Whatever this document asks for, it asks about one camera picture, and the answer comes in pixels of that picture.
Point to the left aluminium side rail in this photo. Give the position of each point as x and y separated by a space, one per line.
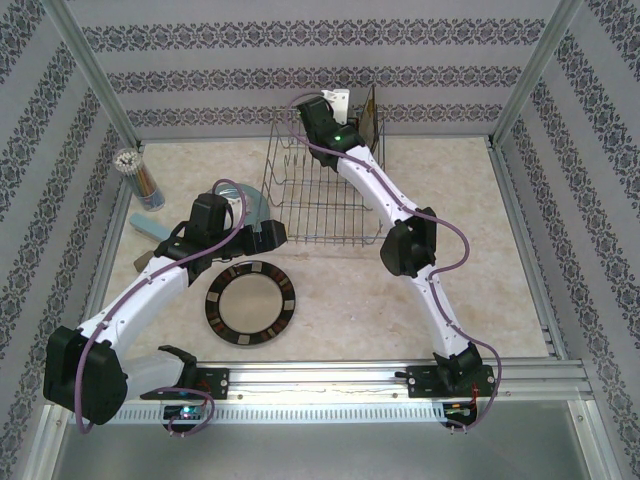
112 225

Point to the round teal plate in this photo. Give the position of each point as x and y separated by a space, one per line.
257 200

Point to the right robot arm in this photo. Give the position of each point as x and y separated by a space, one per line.
370 182

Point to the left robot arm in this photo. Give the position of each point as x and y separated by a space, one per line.
145 295

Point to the small brown object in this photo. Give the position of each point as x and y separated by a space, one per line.
144 260

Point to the right aluminium side rail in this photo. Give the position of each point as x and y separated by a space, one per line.
525 240

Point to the square floral plate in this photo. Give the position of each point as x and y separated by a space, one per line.
371 115

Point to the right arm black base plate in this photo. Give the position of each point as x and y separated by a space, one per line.
422 380

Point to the clear tube of colour pencils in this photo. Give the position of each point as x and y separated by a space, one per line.
142 185

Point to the black rimmed round plate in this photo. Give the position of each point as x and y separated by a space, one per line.
250 302

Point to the left aluminium upright post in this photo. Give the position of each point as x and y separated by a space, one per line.
85 60

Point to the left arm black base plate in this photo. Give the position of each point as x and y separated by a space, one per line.
217 382

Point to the aluminium side rail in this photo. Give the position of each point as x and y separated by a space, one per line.
112 225
525 240

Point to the aluminium upright post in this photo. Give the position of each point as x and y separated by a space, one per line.
535 65
85 60

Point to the right aluminium upright post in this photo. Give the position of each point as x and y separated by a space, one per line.
535 65

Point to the aluminium mounting rail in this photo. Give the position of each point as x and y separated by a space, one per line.
320 377

